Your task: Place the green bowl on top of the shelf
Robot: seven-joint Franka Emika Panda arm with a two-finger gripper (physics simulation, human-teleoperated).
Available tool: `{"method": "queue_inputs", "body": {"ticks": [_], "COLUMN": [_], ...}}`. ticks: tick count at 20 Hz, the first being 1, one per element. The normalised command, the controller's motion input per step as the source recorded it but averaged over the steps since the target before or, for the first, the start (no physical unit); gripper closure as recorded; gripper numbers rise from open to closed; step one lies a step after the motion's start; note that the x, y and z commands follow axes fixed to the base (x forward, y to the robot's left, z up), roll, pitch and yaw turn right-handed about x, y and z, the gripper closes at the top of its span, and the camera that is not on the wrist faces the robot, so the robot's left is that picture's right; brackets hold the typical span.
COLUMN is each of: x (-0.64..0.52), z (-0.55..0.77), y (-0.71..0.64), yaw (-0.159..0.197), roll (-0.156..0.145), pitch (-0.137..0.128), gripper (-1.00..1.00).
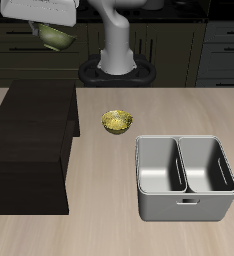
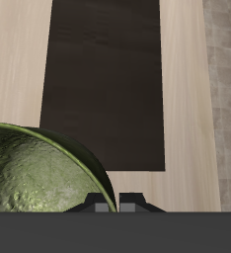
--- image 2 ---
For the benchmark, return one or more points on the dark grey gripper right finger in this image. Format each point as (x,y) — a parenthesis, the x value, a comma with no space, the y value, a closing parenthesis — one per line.
(131,199)

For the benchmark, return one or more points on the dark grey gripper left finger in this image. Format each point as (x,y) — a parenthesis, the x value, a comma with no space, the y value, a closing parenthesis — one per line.
(94,200)

